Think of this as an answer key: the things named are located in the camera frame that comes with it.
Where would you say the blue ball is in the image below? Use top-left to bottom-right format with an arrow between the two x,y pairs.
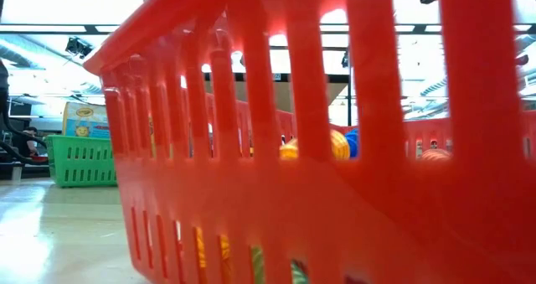
342,127 -> 361,158

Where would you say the red plastic basket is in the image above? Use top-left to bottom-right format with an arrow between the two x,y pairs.
82,0 -> 536,284

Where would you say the person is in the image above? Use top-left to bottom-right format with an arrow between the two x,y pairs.
16,126 -> 43,159

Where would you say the green plastic basket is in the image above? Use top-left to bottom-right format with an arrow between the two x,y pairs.
44,134 -> 119,189

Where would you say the black corrugated cable hose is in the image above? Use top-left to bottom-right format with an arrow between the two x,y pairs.
0,59 -> 48,166

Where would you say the yellow patterned ball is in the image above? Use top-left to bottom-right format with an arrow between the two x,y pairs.
279,128 -> 351,161

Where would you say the Crayola crayon box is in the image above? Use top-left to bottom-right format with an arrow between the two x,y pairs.
62,101 -> 111,140

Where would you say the red-orange coil wristband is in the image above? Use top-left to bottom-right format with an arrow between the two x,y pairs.
420,147 -> 452,162

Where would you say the green coil wristband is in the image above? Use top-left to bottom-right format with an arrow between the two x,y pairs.
250,244 -> 310,284

